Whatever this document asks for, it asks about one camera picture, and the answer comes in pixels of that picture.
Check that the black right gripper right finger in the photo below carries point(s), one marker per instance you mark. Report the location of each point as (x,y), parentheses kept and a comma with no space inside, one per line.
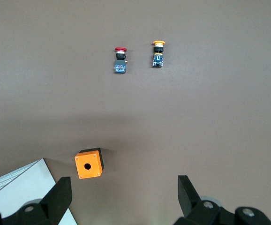
(191,206)

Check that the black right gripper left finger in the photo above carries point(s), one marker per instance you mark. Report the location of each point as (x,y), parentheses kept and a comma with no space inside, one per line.
(55,204)

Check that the white drawer cabinet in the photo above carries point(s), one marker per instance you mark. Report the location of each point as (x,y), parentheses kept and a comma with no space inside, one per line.
(20,187)

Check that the orange black button box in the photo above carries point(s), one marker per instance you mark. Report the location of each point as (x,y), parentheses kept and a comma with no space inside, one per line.
(88,165)

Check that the yellow mushroom push button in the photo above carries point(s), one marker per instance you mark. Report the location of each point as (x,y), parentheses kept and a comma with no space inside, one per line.
(158,55)

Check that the red mushroom push button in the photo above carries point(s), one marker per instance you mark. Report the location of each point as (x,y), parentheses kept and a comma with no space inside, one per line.
(120,62)

